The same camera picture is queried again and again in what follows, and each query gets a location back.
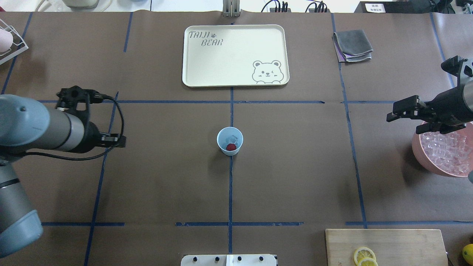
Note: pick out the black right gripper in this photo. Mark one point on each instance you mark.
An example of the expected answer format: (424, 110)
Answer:
(449, 102)

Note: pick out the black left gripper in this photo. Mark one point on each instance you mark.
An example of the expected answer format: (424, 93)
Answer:
(90, 137)

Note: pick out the red strawberry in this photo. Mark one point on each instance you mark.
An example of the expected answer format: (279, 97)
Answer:
(231, 147)

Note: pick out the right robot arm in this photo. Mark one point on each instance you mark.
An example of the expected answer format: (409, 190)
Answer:
(449, 111)

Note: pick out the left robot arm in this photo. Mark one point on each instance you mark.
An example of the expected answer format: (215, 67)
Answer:
(65, 132)

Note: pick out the clear ice cubes pile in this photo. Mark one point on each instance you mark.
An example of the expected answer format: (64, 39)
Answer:
(450, 152)

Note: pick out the light blue plastic cup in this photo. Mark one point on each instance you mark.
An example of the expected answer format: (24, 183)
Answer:
(228, 131)

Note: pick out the ice cubes in cup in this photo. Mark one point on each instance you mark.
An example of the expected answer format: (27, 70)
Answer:
(231, 139)

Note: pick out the pink plastic cup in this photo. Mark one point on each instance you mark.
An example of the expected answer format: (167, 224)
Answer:
(6, 40)

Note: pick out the pink bowl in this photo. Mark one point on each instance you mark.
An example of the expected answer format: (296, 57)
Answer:
(422, 158)

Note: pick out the grey folded cloth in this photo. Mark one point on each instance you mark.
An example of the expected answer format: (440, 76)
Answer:
(354, 44)

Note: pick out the purple folded cloth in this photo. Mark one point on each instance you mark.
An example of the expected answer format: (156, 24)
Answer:
(340, 56)

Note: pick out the bamboo cutting board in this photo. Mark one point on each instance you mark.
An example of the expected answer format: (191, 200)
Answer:
(392, 247)

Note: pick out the cream bear serving tray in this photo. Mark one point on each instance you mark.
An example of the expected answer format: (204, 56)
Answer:
(235, 55)

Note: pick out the lemon slices stack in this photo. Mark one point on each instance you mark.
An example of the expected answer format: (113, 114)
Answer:
(364, 256)

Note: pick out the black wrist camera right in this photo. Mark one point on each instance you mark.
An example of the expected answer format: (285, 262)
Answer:
(459, 67)

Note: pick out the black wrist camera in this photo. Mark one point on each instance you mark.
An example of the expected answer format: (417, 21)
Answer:
(76, 101)
(459, 67)

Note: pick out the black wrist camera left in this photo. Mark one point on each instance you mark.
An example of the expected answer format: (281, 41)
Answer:
(76, 101)

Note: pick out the white wire cup rack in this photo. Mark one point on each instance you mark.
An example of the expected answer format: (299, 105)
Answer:
(19, 45)

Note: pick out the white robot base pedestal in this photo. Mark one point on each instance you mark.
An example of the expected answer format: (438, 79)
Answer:
(230, 260)

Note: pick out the aluminium frame post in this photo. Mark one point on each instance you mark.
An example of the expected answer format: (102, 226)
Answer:
(231, 8)

